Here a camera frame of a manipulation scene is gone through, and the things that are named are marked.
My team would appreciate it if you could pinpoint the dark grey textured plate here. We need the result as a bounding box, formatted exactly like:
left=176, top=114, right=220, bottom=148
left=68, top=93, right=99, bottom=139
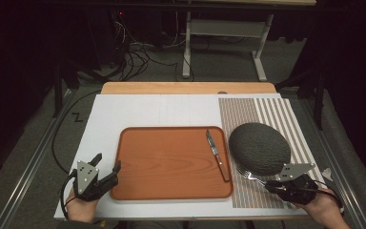
left=228, top=122, right=292, bottom=177

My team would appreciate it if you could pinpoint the hand-held gripper cable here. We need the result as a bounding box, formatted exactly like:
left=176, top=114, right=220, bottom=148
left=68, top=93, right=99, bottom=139
left=309, top=179, right=345, bottom=214
left=59, top=170, right=77, bottom=219

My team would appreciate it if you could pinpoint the knife with wooden handle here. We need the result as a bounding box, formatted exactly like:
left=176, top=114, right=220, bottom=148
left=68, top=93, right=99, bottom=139
left=205, top=129, right=232, bottom=183

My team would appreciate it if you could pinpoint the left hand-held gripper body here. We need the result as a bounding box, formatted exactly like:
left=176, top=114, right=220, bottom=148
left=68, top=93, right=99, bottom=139
left=72, top=160, right=119, bottom=202

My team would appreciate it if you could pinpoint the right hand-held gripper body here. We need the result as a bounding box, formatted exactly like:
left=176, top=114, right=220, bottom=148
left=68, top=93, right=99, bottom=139
left=274, top=162, right=319, bottom=206

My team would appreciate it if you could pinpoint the long black floor cable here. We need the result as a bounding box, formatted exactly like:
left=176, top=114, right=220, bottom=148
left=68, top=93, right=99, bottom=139
left=51, top=90, right=101, bottom=176

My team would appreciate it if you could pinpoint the person's right hand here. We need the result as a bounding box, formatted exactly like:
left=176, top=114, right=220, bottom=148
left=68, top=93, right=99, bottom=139
left=298, top=187, right=345, bottom=223

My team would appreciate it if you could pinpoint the brown wooden tray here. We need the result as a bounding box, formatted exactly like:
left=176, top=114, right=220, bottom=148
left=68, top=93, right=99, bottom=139
left=110, top=125, right=234, bottom=201

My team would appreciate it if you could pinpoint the black metal stand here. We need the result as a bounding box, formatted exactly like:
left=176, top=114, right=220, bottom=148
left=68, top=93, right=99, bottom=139
left=274, top=68, right=327, bottom=131
left=51, top=60, right=80, bottom=118

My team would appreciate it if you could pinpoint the white metal desk frame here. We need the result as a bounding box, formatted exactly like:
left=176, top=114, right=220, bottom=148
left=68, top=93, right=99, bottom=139
left=181, top=10, right=275, bottom=82

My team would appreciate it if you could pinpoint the striped placemat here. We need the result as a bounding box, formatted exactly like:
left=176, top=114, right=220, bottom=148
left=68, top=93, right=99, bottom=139
left=218, top=96, right=337, bottom=210

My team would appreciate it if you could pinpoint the left hand-held gripper cable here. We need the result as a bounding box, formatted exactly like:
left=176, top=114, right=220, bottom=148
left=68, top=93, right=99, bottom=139
left=59, top=170, right=77, bottom=219

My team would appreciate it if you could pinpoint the person's left hand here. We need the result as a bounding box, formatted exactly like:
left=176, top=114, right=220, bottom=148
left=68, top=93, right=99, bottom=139
left=65, top=190, right=100, bottom=223

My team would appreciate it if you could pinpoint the right hand-held gripper cable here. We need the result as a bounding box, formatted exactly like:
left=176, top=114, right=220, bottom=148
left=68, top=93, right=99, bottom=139
left=309, top=179, right=345, bottom=214

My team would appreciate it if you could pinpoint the small white scrap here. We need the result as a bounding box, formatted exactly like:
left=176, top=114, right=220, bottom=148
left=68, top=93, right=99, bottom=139
left=321, top=167, right=334, bottom=182

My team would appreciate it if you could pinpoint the metal floor rail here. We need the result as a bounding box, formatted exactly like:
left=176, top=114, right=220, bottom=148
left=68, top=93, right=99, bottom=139
left=0, top=89, right=77, bottom=229
left=299, top=98, right=366, bottom=229

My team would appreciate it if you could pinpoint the fork with wooden handle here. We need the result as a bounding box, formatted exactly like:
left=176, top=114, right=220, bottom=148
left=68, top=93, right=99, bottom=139
left=235, top=165, right=268, bottom=186

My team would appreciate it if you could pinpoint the bundle of cables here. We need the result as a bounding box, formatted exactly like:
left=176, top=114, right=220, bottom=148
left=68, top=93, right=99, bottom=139
left=108, top=18, right=194, bottom=82

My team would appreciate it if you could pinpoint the white board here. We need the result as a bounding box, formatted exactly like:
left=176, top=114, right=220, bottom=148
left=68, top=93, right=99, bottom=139
left=53, top=93, right=333, bottom=220

